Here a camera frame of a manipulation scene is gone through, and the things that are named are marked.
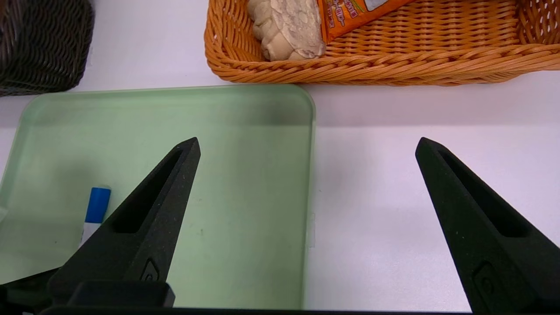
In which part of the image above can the marbled bread roll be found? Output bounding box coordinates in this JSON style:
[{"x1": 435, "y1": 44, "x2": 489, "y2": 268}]
[{"x1": 248, "y1": 0, "x2": 326, "y2": 62}]

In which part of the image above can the dark brown wicker basket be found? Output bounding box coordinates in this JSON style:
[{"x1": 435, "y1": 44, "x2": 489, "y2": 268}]
[{"x1": 0, "y1": 0, "x2": 95, "y2": 98}]

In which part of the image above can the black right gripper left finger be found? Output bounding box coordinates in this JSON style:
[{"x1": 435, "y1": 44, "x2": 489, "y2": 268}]
[{"x1": 47, "y1": 137, "x2": 201, "y2": 307}]

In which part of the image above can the orange snack bag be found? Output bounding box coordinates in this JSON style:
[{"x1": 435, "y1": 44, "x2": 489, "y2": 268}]
[{"x1": 317, "y1": 0, "x2": 414, "y2": 44}]

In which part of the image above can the light green plastic tray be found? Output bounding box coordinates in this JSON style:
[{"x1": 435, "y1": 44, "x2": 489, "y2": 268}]
[{"x1": 0, "y1": 84, "x2": 316, "y2": 310}]

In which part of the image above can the blue white marker pen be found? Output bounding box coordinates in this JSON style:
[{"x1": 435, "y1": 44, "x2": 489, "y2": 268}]
[{"x1": 79, "y1": 187, "x2": 112, "y2": 249}]

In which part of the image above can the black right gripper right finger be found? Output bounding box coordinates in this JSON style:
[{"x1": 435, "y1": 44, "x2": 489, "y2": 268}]
[{"x1": 415, "y1": 137, "x2": 560, "y2": 312}]

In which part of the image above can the orange wicker basket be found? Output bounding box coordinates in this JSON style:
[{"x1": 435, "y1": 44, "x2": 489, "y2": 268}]
[{"x1": 204, "y1": 0, "x2": 560, "y2": 86}]

